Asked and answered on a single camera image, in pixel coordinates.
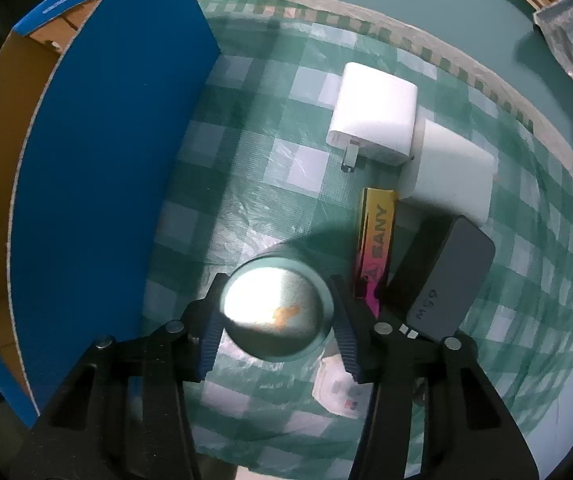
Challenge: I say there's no blue cardboard box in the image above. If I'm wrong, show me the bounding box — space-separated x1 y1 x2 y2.
0 0 223 429

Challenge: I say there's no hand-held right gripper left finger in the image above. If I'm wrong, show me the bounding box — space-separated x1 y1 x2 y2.
16 272 228 480

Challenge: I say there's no white wall charger with prongs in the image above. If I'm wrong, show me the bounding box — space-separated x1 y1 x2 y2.
325 61 419 173

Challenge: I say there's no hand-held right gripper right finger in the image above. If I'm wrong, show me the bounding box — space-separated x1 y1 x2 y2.
331 275 542 480

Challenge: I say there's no gold and pink iridescent bar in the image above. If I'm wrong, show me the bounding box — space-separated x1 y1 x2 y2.
353 187 399 318

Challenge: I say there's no dark grey charger block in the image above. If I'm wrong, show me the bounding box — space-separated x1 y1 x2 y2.
383 215 497 343

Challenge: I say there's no white rounded power bank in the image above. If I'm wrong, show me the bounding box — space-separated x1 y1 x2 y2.
399 119 497 226

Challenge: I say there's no white octagonal case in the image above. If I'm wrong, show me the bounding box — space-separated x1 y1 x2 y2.
313 342 374 418

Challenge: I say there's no green checked tablecloth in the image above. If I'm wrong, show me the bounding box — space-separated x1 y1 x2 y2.
136 0 573 480

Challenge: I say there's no green round metal tin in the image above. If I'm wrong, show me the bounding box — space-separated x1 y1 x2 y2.
220 242 337 361

